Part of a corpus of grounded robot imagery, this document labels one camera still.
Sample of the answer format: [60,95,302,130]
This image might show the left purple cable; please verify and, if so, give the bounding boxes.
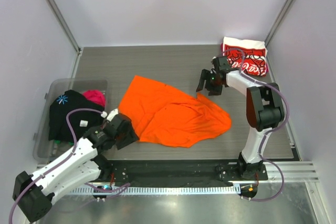
[9,108,131,222]

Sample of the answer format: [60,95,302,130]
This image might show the clear plastic bin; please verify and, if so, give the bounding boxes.
[33,77,110,164]

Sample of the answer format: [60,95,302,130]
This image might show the orange t-shirt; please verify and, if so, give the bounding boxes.
[118,76,232,148]

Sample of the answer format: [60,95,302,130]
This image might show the black t-shirt in bin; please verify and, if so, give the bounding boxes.
[48,89,108,142]

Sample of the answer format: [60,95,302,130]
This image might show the left aluminium corner post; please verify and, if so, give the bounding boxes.
[30,0,82,55]

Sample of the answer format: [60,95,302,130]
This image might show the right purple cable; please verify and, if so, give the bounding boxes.
[212,48,290,202]

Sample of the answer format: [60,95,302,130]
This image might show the folded red white t-shirt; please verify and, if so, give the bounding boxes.
[221,37,268,76]

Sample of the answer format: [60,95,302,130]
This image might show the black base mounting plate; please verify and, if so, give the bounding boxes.
[94,159,268,188]

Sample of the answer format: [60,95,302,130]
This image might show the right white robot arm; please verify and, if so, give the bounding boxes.
[196,56,285,180]

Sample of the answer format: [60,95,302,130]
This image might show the magenta t-shirt in bin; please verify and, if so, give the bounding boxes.
[82,90,106,107]

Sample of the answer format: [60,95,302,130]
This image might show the aluminium corner post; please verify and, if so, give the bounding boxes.
[265,0,296,47]
[30,0,82,55]

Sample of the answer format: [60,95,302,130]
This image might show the purple cable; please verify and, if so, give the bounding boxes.
[212,48,290,202]
[9,108,131,222]

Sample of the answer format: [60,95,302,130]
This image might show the right aluminium corner post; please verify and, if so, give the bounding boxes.
[265,0,296,47]

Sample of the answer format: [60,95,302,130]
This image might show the slotted cable duct rail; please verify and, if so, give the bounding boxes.
[69,184,241,196]

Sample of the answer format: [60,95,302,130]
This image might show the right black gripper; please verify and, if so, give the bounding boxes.
[197,69,223,96]

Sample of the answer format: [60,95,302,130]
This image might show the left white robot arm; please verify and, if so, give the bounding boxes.
[9,109,139,223]

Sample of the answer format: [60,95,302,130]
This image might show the green t-shirt in bin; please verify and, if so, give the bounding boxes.
[54,140,73,146]

